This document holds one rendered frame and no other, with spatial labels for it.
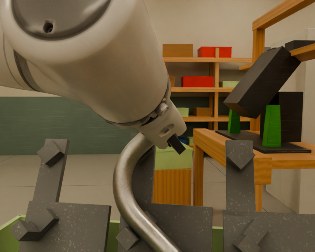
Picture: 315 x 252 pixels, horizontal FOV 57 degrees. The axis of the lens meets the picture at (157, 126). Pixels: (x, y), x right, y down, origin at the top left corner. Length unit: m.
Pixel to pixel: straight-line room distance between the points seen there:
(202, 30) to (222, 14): 0.55
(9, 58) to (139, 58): 0.10
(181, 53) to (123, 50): 5.76
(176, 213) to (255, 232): 0.12
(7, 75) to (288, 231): 0.43
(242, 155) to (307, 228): 0.14
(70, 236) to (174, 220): 0.18
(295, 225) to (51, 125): 6.28
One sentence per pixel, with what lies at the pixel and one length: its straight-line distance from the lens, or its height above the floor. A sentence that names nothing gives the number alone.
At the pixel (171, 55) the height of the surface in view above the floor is 2.07.
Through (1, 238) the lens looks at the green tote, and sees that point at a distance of 0.67.
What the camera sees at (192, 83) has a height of 1.52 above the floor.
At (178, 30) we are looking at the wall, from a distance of 6.56.
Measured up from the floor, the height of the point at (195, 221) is 1.02.
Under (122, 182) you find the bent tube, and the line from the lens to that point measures 0.45.
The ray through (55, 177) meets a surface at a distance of 0.57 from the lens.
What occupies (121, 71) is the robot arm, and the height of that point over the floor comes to 1.23.
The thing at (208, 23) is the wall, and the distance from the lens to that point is 6.71.
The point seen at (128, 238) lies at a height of 1.01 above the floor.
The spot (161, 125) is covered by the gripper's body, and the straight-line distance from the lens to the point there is 0.31.
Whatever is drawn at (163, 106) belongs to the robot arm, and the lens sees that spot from 0.28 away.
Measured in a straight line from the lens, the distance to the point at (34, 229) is 0.54.
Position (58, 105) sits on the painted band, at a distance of 6.55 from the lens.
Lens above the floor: 1.21
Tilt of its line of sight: 5 degrees down
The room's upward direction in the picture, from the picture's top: straight up
